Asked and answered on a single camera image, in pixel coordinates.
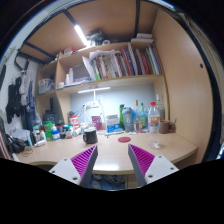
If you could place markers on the green-capped bottle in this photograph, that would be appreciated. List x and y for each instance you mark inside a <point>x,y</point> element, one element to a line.
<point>143,117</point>

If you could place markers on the clear glass bottle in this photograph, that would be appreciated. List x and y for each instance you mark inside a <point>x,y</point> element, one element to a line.
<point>161,108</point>

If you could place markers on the brown mug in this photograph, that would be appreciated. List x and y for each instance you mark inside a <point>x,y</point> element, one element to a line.
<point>164,127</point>

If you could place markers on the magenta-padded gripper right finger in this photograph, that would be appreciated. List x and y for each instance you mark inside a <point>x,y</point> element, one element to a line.
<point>156,168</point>

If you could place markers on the white LED light bar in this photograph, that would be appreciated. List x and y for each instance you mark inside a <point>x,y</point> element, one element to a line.
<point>94,89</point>

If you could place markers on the white wall socket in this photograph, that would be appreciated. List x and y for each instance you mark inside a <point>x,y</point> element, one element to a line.
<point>91,104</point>

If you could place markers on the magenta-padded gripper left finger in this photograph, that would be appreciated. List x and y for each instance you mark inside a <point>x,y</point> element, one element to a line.
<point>68,170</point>

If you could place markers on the flat round red coaster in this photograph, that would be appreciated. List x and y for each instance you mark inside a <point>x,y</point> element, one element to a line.
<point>124,139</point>

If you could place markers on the magenta carton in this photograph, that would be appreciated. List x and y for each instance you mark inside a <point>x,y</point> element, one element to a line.
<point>97,122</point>

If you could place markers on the clear red-capped drink bottle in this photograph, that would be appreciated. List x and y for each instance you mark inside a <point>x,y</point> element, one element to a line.
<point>153,121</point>

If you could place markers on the black mug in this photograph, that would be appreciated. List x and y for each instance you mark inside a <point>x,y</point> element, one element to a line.
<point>90,136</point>

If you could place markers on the red and white canister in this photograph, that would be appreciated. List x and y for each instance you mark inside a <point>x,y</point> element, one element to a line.
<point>73,120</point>

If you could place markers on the wooden shelf unit with books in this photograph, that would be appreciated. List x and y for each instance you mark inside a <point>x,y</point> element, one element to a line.
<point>110,81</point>

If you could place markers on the yellow-capped glass bottle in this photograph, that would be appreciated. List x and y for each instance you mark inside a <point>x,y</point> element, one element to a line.
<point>136,116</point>

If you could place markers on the green bottle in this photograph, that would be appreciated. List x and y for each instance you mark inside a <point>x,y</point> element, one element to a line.
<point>121,115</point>

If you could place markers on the hanging dark clothes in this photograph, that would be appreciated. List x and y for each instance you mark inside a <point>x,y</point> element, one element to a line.
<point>15,100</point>

